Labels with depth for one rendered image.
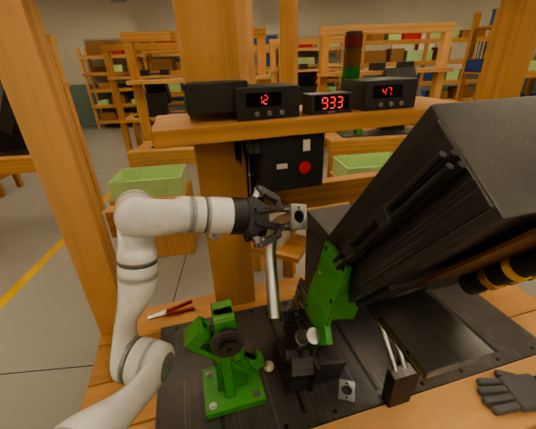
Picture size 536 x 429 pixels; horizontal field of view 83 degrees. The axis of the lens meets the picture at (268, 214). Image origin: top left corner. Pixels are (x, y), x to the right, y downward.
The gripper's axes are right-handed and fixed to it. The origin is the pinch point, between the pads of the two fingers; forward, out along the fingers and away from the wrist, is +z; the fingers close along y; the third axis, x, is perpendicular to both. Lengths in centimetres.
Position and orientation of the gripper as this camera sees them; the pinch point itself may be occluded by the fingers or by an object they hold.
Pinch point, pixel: (289, 218)
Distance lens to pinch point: 67.0
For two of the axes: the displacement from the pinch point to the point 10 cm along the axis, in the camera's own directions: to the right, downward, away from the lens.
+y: -0.2, -9.9, 1.2
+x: -4.4, 1.2, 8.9
